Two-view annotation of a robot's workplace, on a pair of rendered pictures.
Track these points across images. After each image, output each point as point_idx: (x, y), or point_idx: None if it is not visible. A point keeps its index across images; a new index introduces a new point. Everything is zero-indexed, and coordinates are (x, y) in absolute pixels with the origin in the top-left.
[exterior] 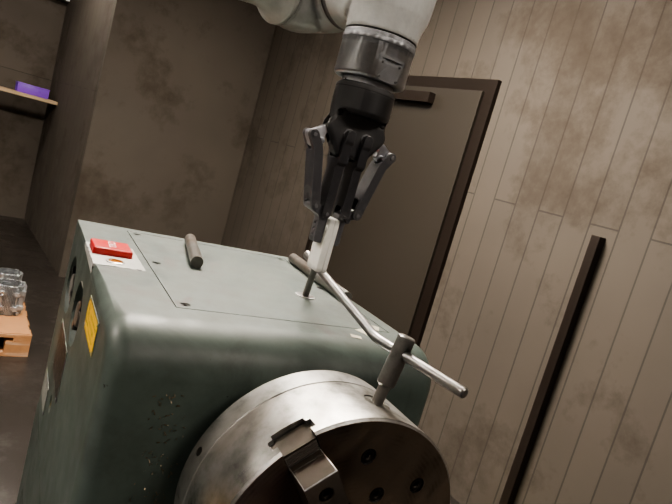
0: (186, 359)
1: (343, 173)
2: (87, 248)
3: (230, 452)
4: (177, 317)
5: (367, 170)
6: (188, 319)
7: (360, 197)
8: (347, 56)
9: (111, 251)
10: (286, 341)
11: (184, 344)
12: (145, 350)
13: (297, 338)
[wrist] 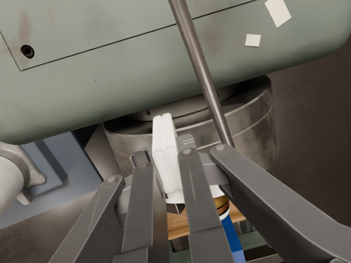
0: (65, 131)
1: (188, 224)
2: None
3: (123, 167)
4: (32, 105)
5: (285, 228)
6: (43, 104)
7: (238, 204)
8: None
9: None
10: (155, 91)
11: (56, 129)
12: (28, 141)
13: (168, 82)
